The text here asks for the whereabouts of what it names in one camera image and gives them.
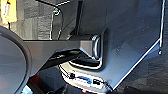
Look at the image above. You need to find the white box with blue middle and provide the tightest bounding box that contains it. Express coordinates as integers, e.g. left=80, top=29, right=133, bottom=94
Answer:
left=58, top=63, right=114, bottom=92

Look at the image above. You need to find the thick grey robot limb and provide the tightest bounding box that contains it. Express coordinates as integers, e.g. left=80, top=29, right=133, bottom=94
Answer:
left=19, top=33, right=108, bottom=73

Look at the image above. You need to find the grey round robot joint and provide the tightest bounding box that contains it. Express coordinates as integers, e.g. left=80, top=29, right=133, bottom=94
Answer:
left=0, top=24, right=33, bottom=94

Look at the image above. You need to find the yellow object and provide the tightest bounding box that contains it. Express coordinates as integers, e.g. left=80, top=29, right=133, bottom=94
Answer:
left=0, top=0, right=18, bottom=25

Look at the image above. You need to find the thin black base cable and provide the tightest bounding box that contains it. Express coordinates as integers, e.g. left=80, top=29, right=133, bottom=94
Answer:
left=52, top=7, right=66, bottom=41

